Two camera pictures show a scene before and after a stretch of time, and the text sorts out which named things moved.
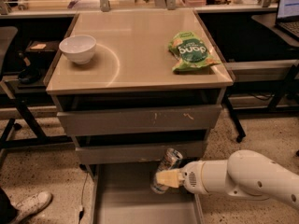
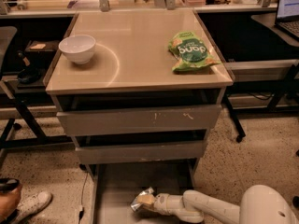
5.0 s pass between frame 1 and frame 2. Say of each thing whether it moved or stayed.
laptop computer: stayed
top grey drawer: stayed
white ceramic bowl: stayed
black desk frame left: stayed
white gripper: moved
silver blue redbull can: moved
